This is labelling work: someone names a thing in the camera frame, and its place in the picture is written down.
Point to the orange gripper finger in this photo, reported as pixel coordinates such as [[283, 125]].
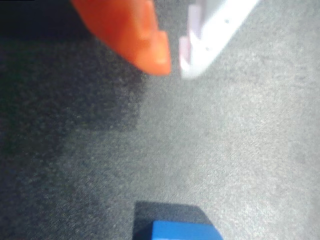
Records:
[[125, 30]]

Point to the grey felt mat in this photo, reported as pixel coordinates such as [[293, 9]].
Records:
[[200, 150]]

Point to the blue cube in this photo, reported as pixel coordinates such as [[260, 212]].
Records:
[[182, 231]]

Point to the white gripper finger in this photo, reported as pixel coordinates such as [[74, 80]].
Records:
[[212, 30]]

